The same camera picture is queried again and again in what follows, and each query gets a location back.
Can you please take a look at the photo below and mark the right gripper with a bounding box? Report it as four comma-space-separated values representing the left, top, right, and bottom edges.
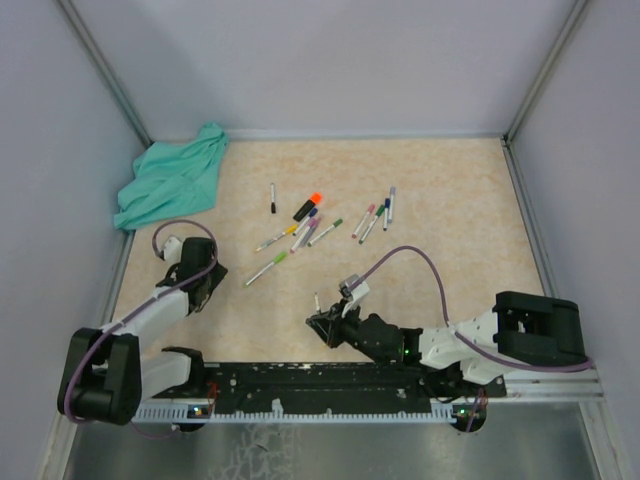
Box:
308, 296, 366, 352

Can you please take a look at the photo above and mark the light green cap pen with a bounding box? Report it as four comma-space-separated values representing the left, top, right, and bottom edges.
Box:
243, 251, 288, 287

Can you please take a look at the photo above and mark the pink cap pen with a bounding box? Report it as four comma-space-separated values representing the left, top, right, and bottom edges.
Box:
289, 218, 317, 254
351, 203, 376, 239

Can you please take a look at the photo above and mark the yellow cap marker pen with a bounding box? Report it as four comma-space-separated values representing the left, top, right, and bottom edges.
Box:
254, 224, 298, 253

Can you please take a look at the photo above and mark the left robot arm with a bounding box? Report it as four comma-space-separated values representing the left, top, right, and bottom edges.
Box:
57, 237, 228, 425

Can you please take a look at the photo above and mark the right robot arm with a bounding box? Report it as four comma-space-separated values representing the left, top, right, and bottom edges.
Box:
306, 291, 593, 396

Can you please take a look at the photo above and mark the dark green cap pen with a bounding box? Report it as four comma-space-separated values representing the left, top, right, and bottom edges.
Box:
307, 218, 343, 248

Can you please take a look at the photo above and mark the purple cap pen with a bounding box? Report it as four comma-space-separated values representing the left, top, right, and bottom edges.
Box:
302, 216, 322, 248

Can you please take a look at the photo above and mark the blue cap pen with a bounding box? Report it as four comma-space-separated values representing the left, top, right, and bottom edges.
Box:
293, 207, 318, 236
383, 197, 391, 232

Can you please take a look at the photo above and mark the green cap pen right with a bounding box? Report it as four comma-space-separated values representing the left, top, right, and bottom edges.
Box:
358, 204, 385, 245

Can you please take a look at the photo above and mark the blue cap pen right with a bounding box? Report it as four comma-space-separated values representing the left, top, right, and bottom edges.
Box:
383, 197, 391, 232

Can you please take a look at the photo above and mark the lilac cap pen right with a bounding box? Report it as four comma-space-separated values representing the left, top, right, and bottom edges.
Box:
388, 186, 396, 224

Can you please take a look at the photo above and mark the teal cloth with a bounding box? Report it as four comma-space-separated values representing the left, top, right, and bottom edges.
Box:
113, 123, 229, 231

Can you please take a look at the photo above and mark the small black marker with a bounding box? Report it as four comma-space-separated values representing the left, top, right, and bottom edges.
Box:
270, 183, 277, 214

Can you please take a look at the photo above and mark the black orange highlighter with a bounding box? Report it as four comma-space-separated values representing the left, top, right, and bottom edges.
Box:
293, 192, 322, 222

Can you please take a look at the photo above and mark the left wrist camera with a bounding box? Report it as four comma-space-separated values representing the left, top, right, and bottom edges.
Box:
158, 235, 183, 264

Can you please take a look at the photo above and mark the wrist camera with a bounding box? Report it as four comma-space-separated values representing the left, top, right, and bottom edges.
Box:
158, 235, 183, 264
339, 274, 370, 303

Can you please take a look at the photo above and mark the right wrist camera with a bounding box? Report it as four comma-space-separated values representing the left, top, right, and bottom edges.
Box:
339, 274, 370, 303

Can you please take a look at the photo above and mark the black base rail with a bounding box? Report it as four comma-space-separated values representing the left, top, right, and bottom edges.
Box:
155, 362, 506, 415

